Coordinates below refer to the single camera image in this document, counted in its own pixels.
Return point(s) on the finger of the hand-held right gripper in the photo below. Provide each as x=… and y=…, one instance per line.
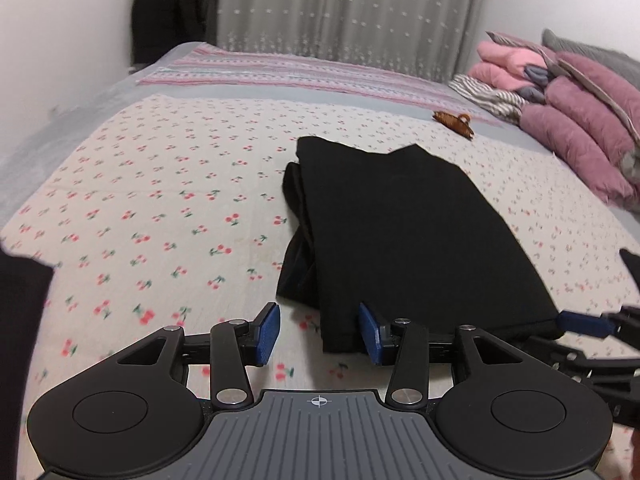
x=575, y=360
x=585, y=322

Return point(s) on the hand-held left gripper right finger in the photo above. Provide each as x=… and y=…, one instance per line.
x=369, y=335

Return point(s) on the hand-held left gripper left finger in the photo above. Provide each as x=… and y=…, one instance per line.
x=267, y=335

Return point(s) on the black pants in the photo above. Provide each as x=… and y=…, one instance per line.
x=400, y=230

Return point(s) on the mauve quilt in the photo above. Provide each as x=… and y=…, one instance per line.
x=580, y=125

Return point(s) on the brown hair claw clip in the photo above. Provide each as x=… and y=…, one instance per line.
x=455, y=121

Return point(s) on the grey striped garment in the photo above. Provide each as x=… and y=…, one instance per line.
x=487, y=95

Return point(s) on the blue-grey folded garment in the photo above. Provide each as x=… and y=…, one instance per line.
x=535, y=80

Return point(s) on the black cloth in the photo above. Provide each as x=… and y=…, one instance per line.
x=20, y=350

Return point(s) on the pink striped blanket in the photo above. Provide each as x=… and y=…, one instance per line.
x=280, y=72

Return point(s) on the grey pillow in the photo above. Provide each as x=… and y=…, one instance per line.
x=590, y=50

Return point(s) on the pink folded garment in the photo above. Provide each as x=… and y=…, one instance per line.
x=500, y=62

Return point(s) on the grey star curtain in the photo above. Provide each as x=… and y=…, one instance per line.
x=350, y=10

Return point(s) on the black hanging jacket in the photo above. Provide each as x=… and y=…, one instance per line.
x=160, y=15

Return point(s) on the grey hanging jacket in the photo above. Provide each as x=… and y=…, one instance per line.
x=205, y=0

